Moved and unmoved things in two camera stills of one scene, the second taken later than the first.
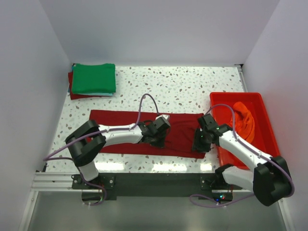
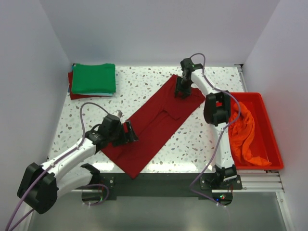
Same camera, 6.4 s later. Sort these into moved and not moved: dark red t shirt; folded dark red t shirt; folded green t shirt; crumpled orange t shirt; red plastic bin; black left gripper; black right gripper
Moved: black right gripper; black left gripper; dark red t shirt
Not moved: folded dark red t shirt; red plastic bin; crumpled orange t shirt; folded green t shirt
